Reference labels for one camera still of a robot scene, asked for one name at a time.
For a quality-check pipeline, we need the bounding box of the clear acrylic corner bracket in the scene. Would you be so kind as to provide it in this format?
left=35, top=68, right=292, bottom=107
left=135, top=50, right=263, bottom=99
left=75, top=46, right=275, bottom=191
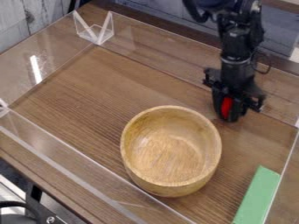
left=72, top=11, right=115, bottom=46

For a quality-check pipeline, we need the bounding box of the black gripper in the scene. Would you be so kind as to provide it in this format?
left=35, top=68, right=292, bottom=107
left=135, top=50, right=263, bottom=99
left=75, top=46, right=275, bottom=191
left=201, top=57, right=267, bottom=123

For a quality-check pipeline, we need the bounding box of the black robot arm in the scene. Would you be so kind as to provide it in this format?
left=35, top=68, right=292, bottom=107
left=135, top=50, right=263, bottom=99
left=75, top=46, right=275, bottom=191
left=181, top=0, right=267, bottom=123

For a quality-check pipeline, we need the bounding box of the green tape strip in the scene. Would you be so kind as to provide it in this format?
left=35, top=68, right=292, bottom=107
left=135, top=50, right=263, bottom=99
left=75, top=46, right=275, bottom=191
left=231, top=166, right=280, bottom=224

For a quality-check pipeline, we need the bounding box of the black table clamp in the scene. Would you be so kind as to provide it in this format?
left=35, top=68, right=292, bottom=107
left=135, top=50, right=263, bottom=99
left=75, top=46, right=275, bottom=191
left=25, top=184, right=68, bottom=224

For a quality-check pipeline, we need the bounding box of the black cable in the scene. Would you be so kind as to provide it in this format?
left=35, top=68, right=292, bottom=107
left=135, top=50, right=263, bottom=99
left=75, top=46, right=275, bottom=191
left=0, top=200, right=33, bottom=224

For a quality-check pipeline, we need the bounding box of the red plush strawberry toy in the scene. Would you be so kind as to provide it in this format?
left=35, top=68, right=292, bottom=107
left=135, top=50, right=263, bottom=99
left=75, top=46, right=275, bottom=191
left=220, top=97, right=233, bottom=119

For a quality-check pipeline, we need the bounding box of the wooden bowl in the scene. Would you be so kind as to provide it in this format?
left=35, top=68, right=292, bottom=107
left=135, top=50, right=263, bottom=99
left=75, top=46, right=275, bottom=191
left=120, top=105, right=221, bottom=198

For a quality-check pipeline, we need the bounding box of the clear acrylic front wall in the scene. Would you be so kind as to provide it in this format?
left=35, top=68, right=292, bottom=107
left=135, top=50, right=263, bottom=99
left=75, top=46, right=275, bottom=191
left=0, top=108, right=195, bottom=224

